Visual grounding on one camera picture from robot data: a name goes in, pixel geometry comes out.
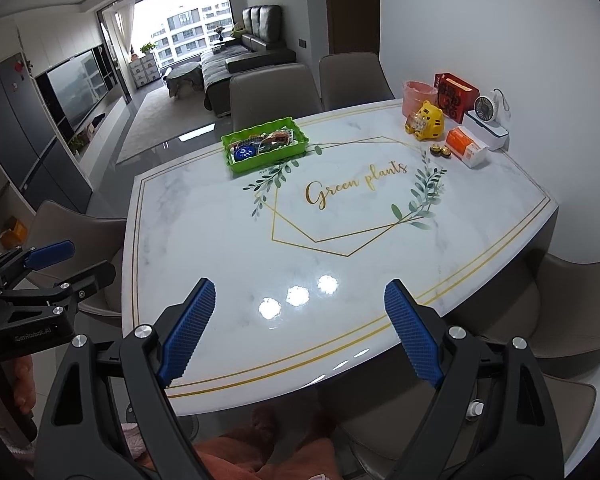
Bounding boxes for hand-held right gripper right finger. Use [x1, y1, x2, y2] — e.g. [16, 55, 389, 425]
[384, 279, 566, 480]

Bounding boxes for yellow tiger toy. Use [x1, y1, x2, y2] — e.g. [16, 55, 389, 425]
[405, 100, 446, 141]

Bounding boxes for dark grey sofa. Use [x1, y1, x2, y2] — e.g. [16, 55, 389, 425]
[201, 4, 297, 116]

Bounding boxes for red gift box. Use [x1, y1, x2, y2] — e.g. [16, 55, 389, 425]
[433, 72, 480, 125]

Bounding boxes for brown wooden door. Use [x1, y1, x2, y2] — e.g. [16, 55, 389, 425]
[322, 0, 381, 61]

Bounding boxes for beige rug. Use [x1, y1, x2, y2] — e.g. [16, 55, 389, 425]
[116, 92, 231, 165]

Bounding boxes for white desk fan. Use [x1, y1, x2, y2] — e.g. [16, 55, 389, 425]
[473, 89, 512, 123]

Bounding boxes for white drawer unit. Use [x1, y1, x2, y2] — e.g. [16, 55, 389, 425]
[130, 52, 161, 88]

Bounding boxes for orange white carton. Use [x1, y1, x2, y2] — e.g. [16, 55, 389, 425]
[445, 126, 488, 169]

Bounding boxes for round covered coffee table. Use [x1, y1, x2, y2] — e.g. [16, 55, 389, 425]
[164, 62, 204, 101]

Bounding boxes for wall television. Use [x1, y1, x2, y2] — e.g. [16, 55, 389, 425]
[35, 47, 112, 138]

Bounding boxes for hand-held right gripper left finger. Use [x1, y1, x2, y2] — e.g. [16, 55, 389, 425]
[35, 276, 217, 480]

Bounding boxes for white box with blue rim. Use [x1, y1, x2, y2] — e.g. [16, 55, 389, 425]
[462, 110, 509, 152]

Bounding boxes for person's red shorts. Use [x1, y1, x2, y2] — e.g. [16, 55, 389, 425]
[190, 405, 346, 480]

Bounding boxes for orange snack packet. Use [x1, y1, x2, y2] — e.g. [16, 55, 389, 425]
[260, 130, 296, 151]

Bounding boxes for green plastic tray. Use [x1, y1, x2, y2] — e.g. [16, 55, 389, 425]
[221, 116, 310, 176]

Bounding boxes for person's left hand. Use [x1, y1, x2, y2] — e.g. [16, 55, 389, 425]
[7, 357, 36, 418]

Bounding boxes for white tv cabinet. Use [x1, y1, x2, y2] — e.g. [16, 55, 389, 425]
[67, 97, 131, 161]

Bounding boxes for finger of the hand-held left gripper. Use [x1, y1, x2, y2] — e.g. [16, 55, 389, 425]
[0, 240, 76, 281]
[0, 260, 117, 316]

